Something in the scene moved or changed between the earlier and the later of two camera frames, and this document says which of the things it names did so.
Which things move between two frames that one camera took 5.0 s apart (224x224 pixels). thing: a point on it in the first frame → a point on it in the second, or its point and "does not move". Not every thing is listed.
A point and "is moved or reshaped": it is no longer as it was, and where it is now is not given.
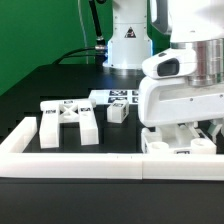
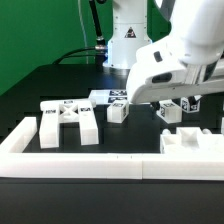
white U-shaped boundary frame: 15,162 does not move
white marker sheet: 108,96 does not move
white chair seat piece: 175,139 is moved or reshaped
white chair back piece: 54,112 does not move
